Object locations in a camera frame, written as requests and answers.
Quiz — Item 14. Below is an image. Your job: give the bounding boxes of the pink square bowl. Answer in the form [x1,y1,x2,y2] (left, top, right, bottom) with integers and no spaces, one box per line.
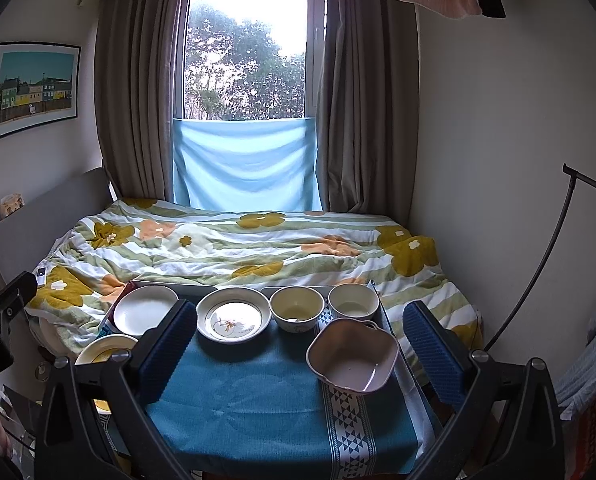
[305,318,400,394]

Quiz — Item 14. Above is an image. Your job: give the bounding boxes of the plain white plate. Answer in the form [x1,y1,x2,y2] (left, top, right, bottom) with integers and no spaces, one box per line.
[112,285,179,337]

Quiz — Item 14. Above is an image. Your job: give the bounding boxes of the light blue window cloth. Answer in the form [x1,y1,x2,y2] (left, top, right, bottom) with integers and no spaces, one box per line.
[172,117,322,212]

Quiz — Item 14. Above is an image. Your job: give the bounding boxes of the beige trinket on headboard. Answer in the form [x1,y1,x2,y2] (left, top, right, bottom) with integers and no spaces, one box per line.
[0,193,25,219]

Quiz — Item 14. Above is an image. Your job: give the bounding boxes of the cream ribbed bowl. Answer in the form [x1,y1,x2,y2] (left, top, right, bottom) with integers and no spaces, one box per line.
[270,286,325,334]

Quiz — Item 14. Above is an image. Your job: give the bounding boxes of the teal patterned tablecloth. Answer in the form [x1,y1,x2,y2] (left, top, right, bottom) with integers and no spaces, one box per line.
[146,324,440,479]

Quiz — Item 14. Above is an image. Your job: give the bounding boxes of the duck pattern deep plate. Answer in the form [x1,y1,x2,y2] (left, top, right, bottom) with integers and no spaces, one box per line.
[196,287,272,344]

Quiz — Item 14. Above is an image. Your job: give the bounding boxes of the grey headboard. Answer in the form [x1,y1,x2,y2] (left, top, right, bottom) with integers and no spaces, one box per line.
[0,168,112,283]

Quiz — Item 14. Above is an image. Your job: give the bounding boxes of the yellow rimmed plate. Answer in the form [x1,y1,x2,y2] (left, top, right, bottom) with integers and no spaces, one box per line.
[76,334,138,365]

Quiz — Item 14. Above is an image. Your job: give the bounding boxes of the framed houses picture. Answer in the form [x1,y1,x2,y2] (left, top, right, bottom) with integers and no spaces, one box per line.
[0,41,81,140]

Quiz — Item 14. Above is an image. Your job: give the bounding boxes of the brown curtain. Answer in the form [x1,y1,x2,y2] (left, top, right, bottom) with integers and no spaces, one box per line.
[94,0,182,202]
[316,0,419,226]

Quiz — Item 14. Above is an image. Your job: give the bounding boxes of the small white bowl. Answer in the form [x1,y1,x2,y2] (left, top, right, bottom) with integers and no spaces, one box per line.
[327,284,379,321]

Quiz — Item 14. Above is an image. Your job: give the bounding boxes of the left brown curtain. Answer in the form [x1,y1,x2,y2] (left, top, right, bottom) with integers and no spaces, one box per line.
[94,0,182,202]

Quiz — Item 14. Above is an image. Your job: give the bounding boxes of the floral duvet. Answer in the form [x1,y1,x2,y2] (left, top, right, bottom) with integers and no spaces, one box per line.
[27,198,483,353]

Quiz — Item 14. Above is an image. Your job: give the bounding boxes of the window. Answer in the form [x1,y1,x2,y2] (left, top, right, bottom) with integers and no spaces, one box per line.
[174,0,327,122]

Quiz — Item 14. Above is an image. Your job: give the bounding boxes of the right brown curtain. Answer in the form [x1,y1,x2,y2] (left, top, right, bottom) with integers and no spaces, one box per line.
[316,0,419,226]

